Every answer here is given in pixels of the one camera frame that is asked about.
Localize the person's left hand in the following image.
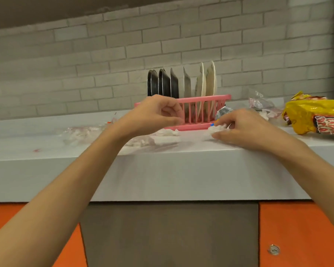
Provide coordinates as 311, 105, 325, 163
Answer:
115, 94, 185, 142

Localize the person's right hand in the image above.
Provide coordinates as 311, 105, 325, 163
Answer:
212, 108, 279, 153

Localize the person's left forearm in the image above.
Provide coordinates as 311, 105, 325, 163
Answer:
0, 123, 128, 267

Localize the person's right forearm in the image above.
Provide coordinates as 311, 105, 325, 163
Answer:
267, 131, 334, 240

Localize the silver blue foil wrapper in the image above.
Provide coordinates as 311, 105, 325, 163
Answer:
215, 106, 234, 121

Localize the grey plate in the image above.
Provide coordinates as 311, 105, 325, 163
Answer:
183, 67, 192, 120

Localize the pink plastic dish rack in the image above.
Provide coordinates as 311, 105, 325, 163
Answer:
134, 94, 232, 131

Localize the cream plate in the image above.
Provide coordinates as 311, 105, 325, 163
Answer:
194, 62, 207, 121
205, 61, 218, 117

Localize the clear crumpled plastic wrapper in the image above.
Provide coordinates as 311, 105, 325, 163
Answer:
248, 90, 283, 121

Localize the large clear plastic wrapper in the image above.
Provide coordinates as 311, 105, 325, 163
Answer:
57, 118, 156, 148

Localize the yellow snack bag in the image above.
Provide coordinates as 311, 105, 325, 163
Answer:
282, 91, 334, 137

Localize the grey cabinet panel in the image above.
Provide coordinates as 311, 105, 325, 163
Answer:
79, 202, 260, 267

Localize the orange cabinet door with lock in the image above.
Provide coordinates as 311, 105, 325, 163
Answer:
259, 201, 334, 267

